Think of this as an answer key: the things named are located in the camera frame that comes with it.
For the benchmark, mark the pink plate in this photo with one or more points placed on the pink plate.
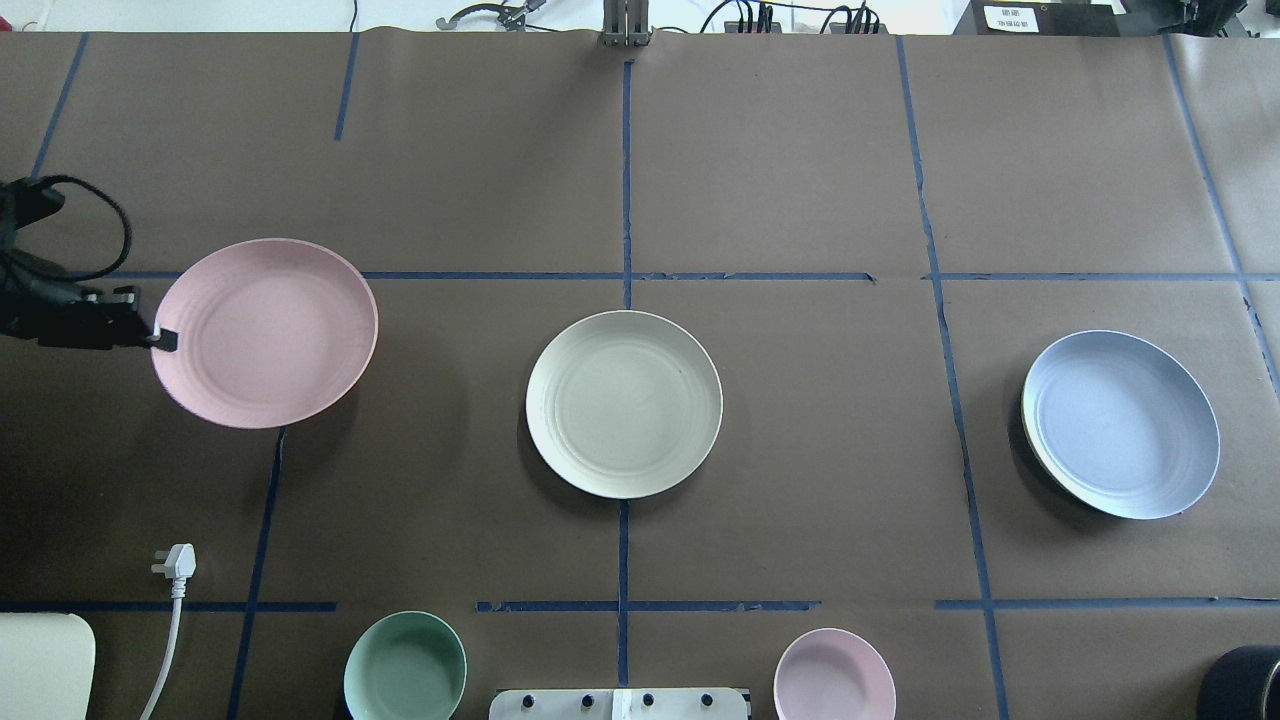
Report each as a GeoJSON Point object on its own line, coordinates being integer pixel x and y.
{"type": "Point", "coordinates": [269, 332]}

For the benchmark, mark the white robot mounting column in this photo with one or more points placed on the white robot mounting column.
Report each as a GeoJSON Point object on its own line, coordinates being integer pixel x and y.
{"type": "Point", "coordinates": [623, 703]}

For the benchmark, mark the cream plate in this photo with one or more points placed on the cream plate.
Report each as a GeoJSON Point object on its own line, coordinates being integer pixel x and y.
{"type": "Point", "coordinates": [624, 404]}

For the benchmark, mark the white toaster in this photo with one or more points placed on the white toaster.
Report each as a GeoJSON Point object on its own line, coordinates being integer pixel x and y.
{"type": "Point", "coordinates": [47, 664]}

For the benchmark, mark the blue plate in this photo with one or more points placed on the blue plate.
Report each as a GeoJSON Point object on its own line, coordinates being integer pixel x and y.
{"type": "Point", "coordinates": [1120, 425]}

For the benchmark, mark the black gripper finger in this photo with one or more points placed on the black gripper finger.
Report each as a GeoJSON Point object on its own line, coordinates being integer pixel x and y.
{"type": "Point", "coordinates": [161, 340]}

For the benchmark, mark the pink bowl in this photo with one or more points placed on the pink bowl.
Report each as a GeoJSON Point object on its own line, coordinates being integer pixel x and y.
{"type": "Point", "coordinates": [829, 673]}

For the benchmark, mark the aluminium frame post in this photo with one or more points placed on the aluminium frame post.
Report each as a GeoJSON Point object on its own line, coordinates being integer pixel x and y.
{"type": "Point", "coordinates": [625, 23]}

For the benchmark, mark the dark blue saucepan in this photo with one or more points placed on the dark blue saucepan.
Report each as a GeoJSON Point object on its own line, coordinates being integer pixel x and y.
{"type": "Point", "coordinates": [1242, 684]}

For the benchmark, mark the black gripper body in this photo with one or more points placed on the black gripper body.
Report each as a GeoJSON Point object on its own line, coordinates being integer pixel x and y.
{"type": "Point", "coordinates": [62, 318]}

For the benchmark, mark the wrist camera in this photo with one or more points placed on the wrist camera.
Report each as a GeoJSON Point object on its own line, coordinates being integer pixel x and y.
{"type": "Point", "coordinates": [25, 201]}

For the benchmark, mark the black box with label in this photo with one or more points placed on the black box with label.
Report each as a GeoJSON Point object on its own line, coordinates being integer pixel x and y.
{"type": "Point", "coordinates": [1041, 18]}

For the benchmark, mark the green bowl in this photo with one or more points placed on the green bowl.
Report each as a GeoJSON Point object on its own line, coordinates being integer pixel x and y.
{"type": "Point", "coordinates": [408, 665]}

